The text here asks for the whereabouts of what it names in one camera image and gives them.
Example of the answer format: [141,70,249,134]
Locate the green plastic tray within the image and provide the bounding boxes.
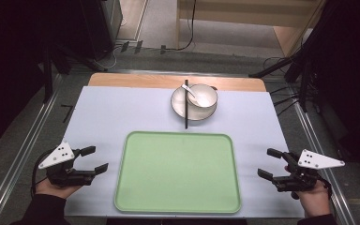
[113,130,243,215]

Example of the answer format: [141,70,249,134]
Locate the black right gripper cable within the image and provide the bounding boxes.
[317,174,334,201]

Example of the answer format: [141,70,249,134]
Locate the black floor cables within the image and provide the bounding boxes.
[262,55,303,117]

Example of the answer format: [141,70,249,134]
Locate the person's left hand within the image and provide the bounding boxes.
[35,177,83,201]

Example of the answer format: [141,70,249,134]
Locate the white spoon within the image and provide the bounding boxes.
[181,83,212,108]

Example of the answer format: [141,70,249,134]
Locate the light wooden bench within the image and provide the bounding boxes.
[175,0,326,58]

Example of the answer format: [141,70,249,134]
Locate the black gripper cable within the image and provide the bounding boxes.
[317,174,334,201]
[30,149,57,200]

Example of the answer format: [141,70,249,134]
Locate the person's right hand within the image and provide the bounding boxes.
[283,165,333,218]

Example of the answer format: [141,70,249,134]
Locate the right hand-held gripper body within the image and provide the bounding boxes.
[274,148,347,192]

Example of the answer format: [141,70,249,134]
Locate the black chopstick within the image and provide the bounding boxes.
[184,79,189,130]

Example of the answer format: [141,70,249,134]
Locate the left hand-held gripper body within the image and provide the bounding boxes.
[37,140,90,188]

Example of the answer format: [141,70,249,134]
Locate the black hanging cable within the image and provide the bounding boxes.
[160,0,199,54]

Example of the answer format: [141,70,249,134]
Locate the black tripod stand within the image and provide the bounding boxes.
[248,29,323,114]
[40,40,109,105]

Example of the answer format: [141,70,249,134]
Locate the black cabinet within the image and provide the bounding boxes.
[71,0,124,62]

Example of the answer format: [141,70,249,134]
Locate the white floor cable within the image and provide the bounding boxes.
[93,45,121,70]

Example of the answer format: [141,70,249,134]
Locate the metal floor rail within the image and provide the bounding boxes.
[0,74,64,225]
[289,83,357,225]

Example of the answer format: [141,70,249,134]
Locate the white ceramic bowl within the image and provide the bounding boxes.
[187,82,219,110]

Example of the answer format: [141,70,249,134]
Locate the white round plate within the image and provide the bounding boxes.
[170,83,218,122]

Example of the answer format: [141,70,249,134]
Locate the white table mat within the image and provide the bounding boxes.
[63,85,306,219]

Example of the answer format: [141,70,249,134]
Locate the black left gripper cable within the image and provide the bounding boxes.
[30,149,57,200]

